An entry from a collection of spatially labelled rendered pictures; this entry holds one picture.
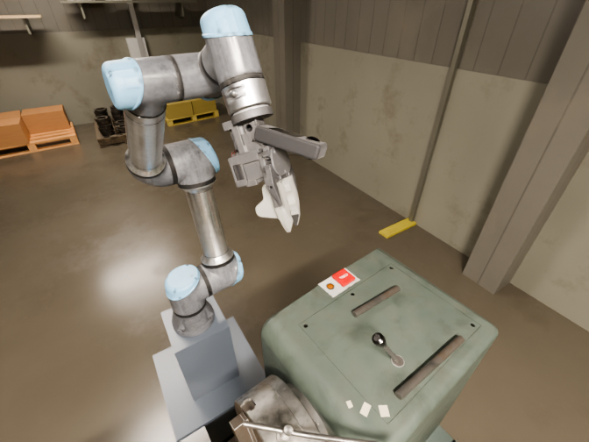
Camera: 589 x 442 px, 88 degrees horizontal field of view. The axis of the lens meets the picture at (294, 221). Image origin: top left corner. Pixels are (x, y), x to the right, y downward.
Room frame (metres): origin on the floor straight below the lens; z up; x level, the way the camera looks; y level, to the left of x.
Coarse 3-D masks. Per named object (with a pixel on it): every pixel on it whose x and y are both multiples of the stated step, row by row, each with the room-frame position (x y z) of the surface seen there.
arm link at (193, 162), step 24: (168, 144) 0.84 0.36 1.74; (192, 144) 0.84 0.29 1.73; (192, 168) 0.80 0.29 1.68; (216, 168) 0.85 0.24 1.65; (192, 192) 0.80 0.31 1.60; (216, 216) 0.82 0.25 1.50; (216, 240) 0.78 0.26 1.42; (216, 264) 0.75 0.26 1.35; (240, 264) 0.80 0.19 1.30; (216, 288) 0.72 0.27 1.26
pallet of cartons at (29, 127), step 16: (16, 112) 5.38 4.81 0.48; (32, 112) 5.38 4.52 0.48; (48, 112) 5.42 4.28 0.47; (64, 112) 5.59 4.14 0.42; (0, 128) 4.67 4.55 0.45; (16, 128) 4.77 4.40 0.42; (32, 128) 5.25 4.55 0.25; (48, 128) 5.37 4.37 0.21; (64, 128) 5.49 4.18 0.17; (0, 144) 4.62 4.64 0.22; (16, 144) 4.72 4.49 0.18; (32, 144) 4.83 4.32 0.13; (64, 144) 5.10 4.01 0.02
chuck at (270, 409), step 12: (264, 384) 0.43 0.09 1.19; (240, 396) 0.41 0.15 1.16; (252, 396) 0.39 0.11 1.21; (264, 396) 0.38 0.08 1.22; (276, 396) 0.38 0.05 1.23; (240, 408) 0.37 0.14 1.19; (264, 408) 0.35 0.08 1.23; (276, 408) 0.35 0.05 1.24; (252, 420) 0.32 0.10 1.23; (264, 420) 0.32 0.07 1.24; (276, 420) 0.32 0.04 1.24; (288, 420) 0.32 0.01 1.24; (264, 432) 0.29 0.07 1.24
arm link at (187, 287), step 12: (168, 276) 0.72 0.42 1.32; (180, 276) 0.71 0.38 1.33; (192, 276) 0.71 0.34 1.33; (204, 276) 0.73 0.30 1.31; (168, 288) 0.67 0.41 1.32; (180, 288) 0.67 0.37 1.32; (192, 288) 0.68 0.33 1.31; (204, 288) 0.70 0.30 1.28; (180, 300) 0.66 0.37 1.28; (192, 300) 0.67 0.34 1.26; (204, 300) 0.71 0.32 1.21; (180, 312) 0.66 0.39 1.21; (192, 312) 0.66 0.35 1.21
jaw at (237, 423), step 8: (248, 408) 0.36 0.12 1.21; (240, 416) 0.35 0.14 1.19; (232, 424) 0.33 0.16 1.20; (240, 424) 0.32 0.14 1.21; (240, 432) 0.31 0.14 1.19; (248, 432) 0.31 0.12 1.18; (232, 440) 0.31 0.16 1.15; (240, 440) 0.30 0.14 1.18; (248, 440) 0.30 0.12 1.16; (256, 440) 0.31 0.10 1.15
